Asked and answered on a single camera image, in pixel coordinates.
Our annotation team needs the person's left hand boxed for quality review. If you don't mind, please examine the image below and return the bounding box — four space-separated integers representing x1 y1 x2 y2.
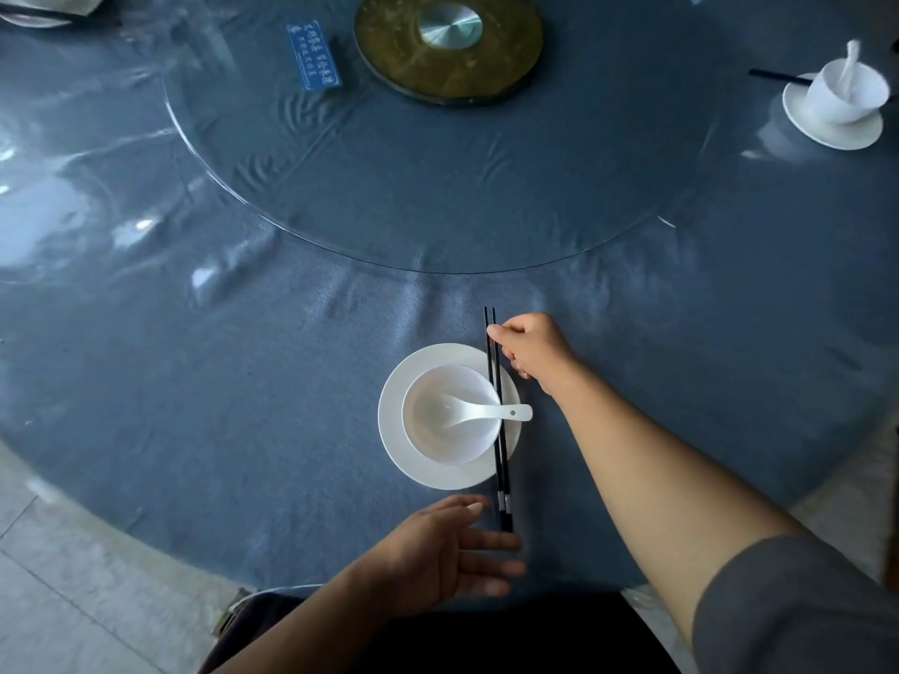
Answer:
354 493 528 620

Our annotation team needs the person's right hand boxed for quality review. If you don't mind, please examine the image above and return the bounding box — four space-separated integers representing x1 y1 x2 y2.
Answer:
485 313 581 401

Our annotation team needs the person's right forearm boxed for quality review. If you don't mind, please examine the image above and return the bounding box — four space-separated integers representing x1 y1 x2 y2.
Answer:
547 360 809 647

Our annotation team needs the glass lazy susan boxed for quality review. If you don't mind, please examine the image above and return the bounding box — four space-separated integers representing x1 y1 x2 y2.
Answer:
162 0 725 276

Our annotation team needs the round table with blue cloth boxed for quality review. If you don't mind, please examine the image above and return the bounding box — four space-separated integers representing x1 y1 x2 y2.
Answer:
0 0 899 605

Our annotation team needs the person's grey sleeve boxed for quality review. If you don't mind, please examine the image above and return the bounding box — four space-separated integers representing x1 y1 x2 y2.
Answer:
691 534 899 674

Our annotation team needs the dark wooden chair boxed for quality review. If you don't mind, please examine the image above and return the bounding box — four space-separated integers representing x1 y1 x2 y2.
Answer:
199 585 683 674

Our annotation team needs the gold turntable base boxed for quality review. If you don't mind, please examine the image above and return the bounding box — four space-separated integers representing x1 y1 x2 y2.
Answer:
353 0 546 106

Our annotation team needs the blue sign card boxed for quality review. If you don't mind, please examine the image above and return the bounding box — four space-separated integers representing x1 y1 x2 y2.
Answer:
286 19 344 92

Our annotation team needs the clear plastic table cover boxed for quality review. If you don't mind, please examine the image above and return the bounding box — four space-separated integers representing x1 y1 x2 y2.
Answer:
0 0 899 555

